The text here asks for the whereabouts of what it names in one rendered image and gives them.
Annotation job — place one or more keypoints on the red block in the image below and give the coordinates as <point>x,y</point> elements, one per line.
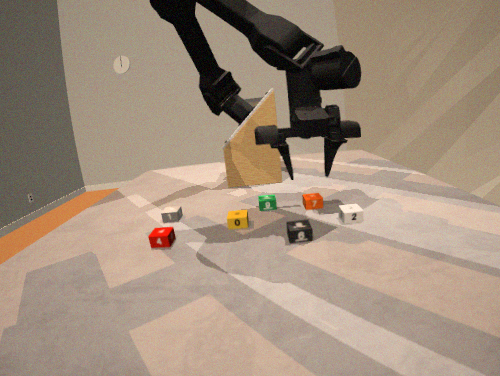
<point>162,237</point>

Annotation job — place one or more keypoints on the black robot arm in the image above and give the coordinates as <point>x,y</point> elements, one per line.
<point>277,41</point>

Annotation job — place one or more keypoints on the green block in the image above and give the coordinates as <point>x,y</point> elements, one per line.
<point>267,202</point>

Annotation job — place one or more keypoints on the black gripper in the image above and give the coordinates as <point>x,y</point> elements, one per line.
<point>275,137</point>

